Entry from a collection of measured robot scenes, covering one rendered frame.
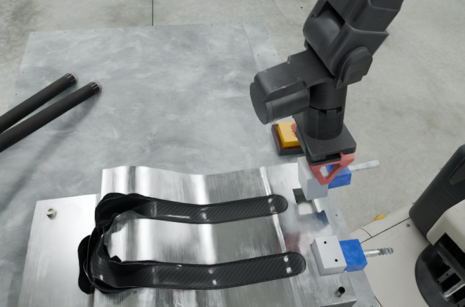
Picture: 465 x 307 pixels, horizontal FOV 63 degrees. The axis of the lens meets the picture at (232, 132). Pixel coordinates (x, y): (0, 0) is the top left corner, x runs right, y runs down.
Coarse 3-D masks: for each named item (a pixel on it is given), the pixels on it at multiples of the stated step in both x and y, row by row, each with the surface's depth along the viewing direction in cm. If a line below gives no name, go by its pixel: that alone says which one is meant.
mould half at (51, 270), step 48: (144, 192) 63; (192, 192) 68; (240, 192) 69; (288, 192) 69; (48, 240) 64; (144, 240) 57; (192, 240) 61; (240, 240) 63; (288, 240) 63; (48, 288) 58; (96, 288) 52; (240, 288) 58; (288, 288) 58; (336, 288) 58
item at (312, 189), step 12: (300, 168) 63; (324, 168) 61; (348, 168) 62; (360, 168) 63; (300, 180) 65; (312, 180) 60; (336, 180) 62; (348, 180) 62; (312, 192) 62; (324, 192) 62
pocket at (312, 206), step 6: (294, 192) 70; (300, 192) 71; (300, 198) 71; (300, 204) 70; (306, 204) 70; (312, 204) 70; (318, 204) 69; (300, 210) 69; (306, 210) 70; (312, 210) 70; (318, 210) 68
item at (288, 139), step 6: (282, 126) 87; (288, 126) 87; (282, 132) 85; (288, 132) 85; (282, 138) 85; (288, 138) 84; (294, 138) 84; (282, 144) 85; (288, 144) 84; (294, 144) 85
